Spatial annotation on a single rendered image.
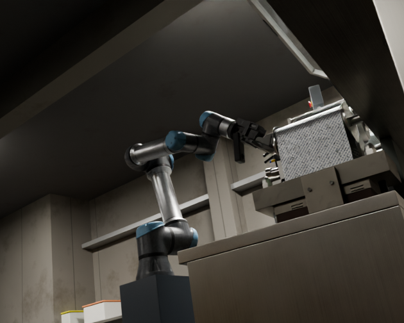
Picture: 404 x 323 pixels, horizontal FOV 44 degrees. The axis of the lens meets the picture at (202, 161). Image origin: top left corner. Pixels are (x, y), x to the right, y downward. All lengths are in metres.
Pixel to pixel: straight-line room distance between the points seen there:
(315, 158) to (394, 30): 0.86
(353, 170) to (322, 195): 0.11
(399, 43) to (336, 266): 0.65
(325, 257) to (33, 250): 6.41
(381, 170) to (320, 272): 0.32
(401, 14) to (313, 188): 0.66
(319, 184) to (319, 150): 0.28
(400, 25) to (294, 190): 0.71
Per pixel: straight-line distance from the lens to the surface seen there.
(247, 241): 1.45
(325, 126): 1.72
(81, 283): 7.33
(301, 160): 1.71
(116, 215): 7.26
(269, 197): 1.51
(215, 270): 1.49
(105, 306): 6.41
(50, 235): 7.21
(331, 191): 1.42
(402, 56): 0.88
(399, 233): 1.32
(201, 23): 4.21
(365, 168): 1.43
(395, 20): 0.91
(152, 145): 2.06
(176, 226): 2.10
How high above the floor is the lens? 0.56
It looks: 22 degrees up
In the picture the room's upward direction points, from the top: 9 degrees counter-clockwise
